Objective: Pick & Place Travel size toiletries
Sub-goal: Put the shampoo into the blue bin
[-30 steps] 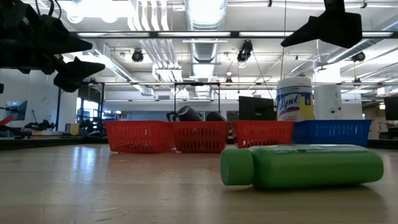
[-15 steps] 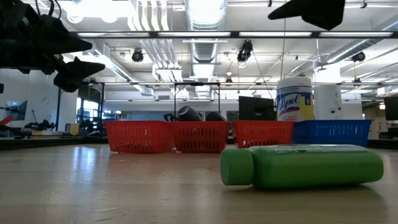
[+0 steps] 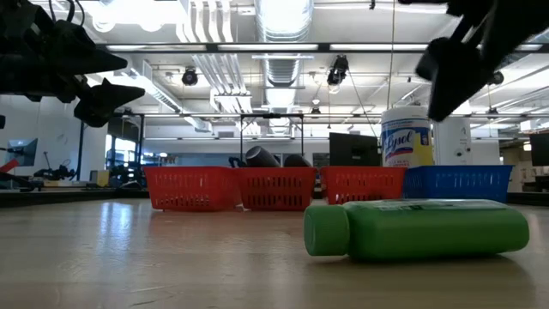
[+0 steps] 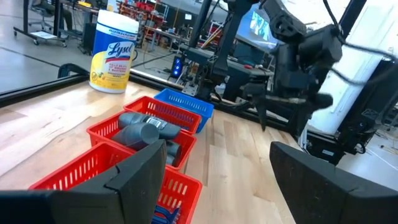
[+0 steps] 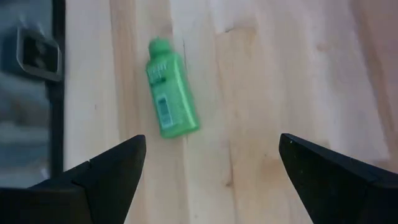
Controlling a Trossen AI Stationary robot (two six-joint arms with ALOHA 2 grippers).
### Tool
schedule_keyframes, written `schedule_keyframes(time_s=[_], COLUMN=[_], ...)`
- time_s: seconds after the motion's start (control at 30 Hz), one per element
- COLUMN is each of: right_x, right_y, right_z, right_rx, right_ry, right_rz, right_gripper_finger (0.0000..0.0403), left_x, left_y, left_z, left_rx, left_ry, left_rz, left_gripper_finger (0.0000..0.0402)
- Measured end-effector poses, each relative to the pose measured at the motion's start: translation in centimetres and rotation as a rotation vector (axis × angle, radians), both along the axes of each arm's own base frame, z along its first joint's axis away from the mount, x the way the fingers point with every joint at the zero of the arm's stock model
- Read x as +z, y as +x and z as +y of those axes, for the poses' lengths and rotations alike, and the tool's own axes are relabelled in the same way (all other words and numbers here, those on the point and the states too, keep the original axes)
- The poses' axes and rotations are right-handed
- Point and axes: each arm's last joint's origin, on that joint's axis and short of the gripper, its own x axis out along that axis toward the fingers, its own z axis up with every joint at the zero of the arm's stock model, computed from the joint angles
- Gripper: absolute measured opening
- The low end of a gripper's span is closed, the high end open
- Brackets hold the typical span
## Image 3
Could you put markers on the beige storage cabinet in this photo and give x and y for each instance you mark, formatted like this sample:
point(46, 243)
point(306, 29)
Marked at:
point(517, 169)

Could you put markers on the silver ceiling air duct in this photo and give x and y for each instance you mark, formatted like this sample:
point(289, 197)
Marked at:
point(283, 17)

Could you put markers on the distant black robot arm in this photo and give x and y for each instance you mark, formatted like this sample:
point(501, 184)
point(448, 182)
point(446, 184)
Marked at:
point(56, 172)

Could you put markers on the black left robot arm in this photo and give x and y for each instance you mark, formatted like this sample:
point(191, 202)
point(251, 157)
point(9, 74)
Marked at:
point(13, 13)

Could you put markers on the red plastic slotted basket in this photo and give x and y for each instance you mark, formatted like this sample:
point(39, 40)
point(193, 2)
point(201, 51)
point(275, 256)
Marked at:
point(274, 189)
point(193, 189)
point(360, 184)

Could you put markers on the round black hanging camera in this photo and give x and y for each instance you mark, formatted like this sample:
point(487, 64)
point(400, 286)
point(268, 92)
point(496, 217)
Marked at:
point(189, 76)

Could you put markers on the small red object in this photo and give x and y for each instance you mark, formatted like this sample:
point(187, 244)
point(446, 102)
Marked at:
point(8, 165)

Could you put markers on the black computer monitor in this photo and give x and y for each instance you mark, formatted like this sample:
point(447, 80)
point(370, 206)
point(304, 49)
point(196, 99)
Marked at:
point(540, 150)
point(354, 149)

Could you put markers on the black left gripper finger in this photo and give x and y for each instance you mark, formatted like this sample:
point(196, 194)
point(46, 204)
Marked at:
point(96, 60)
point(107, 98)

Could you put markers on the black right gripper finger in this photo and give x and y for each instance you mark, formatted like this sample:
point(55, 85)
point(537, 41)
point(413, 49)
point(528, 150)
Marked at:
point(459, 81)
point(431, 60)

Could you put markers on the black overhead light bar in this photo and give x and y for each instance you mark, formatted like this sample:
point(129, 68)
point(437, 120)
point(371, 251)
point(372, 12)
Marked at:
point(323, 47)

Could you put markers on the black aluminium table frame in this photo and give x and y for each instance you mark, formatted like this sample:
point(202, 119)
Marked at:
point(64, 197)

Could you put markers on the green travel-size bottle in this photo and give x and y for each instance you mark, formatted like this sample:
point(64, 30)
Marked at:
point(429, 232)

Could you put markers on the grey-screen computer monitor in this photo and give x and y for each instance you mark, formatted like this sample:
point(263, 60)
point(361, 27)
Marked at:
point(23, 152)

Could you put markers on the blue plastic slotted basket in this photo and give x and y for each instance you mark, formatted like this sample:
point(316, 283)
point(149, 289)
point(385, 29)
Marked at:
point(459, 182)

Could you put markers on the distant black rig frame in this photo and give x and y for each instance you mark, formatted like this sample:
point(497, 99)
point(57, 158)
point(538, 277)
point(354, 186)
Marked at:
point(81, 141)
point(241, 133)

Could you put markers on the Lysol wipes canister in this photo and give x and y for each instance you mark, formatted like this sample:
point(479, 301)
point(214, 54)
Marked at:
point(405, 137)

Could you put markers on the grey travel-size bottle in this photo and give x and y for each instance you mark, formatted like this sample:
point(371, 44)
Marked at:
point(261, 156)
point(297, 161)

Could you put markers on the small yellow box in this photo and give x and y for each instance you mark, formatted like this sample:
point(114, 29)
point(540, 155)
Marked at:
point(99, 177)

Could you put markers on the white cylindrical tank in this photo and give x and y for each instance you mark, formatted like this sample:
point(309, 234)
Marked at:
point(452, 141)

